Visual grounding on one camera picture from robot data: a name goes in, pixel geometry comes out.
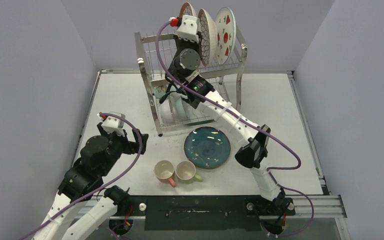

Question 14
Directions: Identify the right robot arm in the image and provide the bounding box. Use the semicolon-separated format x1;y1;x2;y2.
165;35;292;234

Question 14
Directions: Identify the purple cable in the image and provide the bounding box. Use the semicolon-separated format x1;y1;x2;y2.
19;112;144;240
155;20;315;238

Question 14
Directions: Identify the stainless steel dish rack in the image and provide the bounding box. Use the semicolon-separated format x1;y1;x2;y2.
134;23;249;137

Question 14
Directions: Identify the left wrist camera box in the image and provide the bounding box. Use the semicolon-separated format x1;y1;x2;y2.
97;112;126;137

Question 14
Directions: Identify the dark bottom plate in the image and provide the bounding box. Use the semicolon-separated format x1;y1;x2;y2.
183;126;231;170

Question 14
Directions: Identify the aluminium front rail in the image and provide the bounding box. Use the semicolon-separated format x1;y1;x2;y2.
51;194;348;220

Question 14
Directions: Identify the brown rim flower plate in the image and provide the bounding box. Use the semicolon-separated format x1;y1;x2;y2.
198;8;217;67

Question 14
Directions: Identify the celadon bowl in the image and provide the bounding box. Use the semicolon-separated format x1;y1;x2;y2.
153;85;170;102
175;98;190;121

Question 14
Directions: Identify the aluminium right side rail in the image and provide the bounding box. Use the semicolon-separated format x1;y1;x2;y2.
286;70;330;195

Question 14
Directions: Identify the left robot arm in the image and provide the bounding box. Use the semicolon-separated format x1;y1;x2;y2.
32;118;149;240

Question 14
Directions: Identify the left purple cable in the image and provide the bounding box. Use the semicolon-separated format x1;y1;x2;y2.
19;112;144;240

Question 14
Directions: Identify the strawberry pattern top plate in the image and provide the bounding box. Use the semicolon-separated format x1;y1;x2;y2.
214;7;237;65

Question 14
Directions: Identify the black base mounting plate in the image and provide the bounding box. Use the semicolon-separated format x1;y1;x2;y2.
112;195;296;231

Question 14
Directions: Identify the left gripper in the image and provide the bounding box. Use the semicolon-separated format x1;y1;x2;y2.
99;121;148;176

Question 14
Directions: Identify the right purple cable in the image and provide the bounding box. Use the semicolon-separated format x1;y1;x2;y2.
155;20;315;238

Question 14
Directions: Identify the green handled cream mug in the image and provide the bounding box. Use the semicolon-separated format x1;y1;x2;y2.
175;161;204;185

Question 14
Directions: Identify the pink handled cream mug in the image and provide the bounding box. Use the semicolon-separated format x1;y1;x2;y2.
153;160;177;188

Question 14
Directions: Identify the aluminium rail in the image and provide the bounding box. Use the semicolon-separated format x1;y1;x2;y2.
286;70;330;195
51;194;348;220

